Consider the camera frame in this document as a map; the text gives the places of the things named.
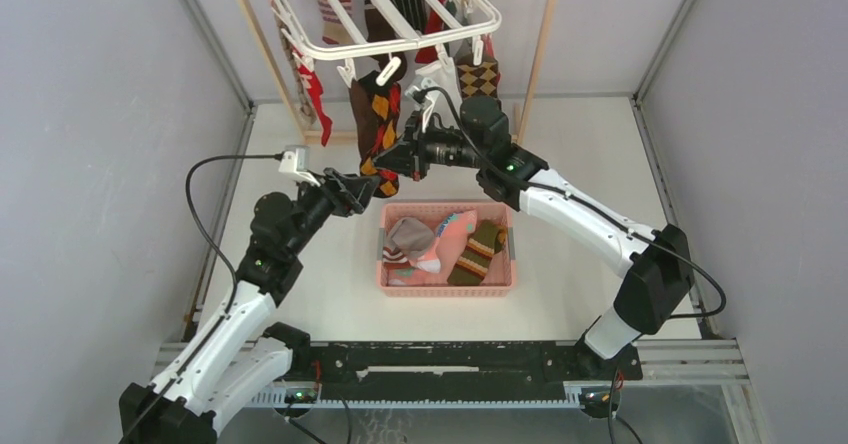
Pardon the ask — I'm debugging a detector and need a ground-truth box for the cream white sock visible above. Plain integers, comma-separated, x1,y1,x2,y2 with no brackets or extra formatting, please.
419,58,462,127

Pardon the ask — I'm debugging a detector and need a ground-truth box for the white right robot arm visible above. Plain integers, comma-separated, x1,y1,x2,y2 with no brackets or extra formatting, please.
373,96,694,380

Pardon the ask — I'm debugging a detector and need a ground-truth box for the grey ribbed sock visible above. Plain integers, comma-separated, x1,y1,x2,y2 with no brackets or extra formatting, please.
382,217,435,269

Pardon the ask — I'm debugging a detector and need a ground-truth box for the pink plastic basket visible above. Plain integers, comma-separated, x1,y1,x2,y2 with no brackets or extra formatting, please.
377,201,516,297

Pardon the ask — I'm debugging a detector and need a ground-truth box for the maroon purple striped sock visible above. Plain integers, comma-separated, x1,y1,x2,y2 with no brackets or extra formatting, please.
317,0,354,45

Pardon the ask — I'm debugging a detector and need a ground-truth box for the black left camera cable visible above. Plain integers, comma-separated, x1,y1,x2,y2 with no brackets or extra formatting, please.
119,154,286,444

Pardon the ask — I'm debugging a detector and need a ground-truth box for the red black argyle sock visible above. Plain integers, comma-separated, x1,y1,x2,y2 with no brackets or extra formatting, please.
349,71,401,198

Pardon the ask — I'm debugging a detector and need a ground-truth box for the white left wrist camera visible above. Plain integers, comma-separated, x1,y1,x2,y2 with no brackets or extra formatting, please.
278,145,321,186

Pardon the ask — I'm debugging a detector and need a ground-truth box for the red white patterned sock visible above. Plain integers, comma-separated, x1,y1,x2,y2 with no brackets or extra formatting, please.
415,0,456,65

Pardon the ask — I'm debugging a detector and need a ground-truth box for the pink patterned sock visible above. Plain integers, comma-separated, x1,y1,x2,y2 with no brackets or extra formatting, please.
383,210,478,287

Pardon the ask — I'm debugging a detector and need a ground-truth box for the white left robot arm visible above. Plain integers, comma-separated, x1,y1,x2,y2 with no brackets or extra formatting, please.
119,168,379,443

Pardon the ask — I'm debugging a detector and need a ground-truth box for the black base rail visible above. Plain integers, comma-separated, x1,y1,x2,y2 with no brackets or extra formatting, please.
262,323,643,405

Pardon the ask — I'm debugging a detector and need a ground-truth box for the red bear sock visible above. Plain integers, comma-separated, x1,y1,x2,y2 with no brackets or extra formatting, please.
292,49,333,147

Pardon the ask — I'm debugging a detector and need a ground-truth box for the white plastic clip hanger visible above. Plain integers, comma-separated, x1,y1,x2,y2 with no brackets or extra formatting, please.
271,0,502,84

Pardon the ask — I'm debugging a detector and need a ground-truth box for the wooden hanger stand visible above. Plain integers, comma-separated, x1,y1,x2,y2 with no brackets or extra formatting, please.
222,0,568,148

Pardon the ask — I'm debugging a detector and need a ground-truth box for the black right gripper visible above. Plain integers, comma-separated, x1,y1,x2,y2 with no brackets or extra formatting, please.
374,109,487,182

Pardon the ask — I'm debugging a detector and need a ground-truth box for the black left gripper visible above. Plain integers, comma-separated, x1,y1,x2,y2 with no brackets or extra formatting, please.
286,169,380,258

